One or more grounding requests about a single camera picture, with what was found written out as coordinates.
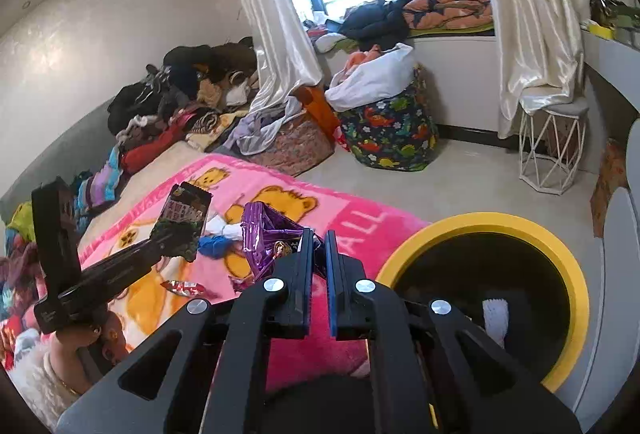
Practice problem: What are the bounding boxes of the white crumpled tissue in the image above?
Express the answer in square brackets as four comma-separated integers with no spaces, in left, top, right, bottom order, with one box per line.
[205,215,243,242]

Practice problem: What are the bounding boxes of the orange cloth bag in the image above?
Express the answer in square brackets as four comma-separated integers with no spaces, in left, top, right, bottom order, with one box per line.
[293,86,340,141]

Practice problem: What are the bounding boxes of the white dresser desk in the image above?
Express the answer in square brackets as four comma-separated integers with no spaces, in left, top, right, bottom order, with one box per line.
[558,32,639,433]

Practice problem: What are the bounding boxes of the dark jacket on sill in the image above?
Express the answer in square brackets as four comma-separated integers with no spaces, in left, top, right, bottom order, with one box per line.
[338,0,410,51]

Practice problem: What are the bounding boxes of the pink bear football blanket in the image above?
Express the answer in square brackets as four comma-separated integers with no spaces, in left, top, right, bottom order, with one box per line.
[74,153,432,395]

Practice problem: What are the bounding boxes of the floral patterned basket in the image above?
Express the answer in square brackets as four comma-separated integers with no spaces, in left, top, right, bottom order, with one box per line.
[246,113,334,177]

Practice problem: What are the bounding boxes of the blue crumpled wrapper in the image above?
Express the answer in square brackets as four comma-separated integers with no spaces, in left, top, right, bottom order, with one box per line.
[198,235,234,259]

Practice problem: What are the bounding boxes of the white wire frame stool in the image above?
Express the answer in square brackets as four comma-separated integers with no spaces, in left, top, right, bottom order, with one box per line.
[518,97,588,195]

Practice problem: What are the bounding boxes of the white foam net in bin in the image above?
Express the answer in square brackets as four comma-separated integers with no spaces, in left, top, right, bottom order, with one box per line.
[483,298,509,347]

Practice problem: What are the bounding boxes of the pile of clothes on bed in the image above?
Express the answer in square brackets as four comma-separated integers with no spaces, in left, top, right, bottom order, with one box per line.
[0,35,262,365]

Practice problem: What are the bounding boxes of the green patterned cosmetic bag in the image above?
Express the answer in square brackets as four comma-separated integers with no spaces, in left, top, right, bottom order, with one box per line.
[589,0,640,49]

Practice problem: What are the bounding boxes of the yellow rimmed black trash bin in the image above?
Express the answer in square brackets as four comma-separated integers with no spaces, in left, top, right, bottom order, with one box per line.
[376,212,590,392]

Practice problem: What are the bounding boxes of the cream satin right curtain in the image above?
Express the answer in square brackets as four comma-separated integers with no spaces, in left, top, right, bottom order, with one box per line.
[491,0,584,139]

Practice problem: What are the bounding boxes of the orange patterned folded quilt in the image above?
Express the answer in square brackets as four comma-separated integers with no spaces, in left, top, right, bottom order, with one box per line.
[402,0,494,30]

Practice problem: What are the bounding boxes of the dark green snack packet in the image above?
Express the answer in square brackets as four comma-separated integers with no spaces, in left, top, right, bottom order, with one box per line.
[150,181,212,252]

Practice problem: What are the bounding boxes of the cream satin left curtain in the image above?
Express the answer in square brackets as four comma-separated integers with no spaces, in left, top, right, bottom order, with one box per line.
[240,0,323,113]

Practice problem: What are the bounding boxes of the red snack wrapper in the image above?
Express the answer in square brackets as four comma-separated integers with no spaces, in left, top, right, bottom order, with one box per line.
[160,280,207,298]

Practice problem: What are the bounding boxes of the cream satin curtain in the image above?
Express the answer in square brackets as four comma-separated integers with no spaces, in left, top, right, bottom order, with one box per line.
[491,0,584,139]
[240,0,323,113]

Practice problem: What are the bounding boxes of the left hand painted nails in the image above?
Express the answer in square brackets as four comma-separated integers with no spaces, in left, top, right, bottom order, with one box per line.
[46,307,132,395]

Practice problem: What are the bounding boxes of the dinosaur print storage bag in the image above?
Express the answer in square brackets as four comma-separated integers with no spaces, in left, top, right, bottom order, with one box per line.
[337,65,438,172]

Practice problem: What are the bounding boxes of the white bedding in bag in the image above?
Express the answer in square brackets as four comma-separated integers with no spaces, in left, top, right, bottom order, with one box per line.
[324,42,418,112]

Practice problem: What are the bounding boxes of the purple snack wrapper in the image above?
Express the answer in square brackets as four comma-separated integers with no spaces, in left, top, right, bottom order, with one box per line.
[241,202,306,282]

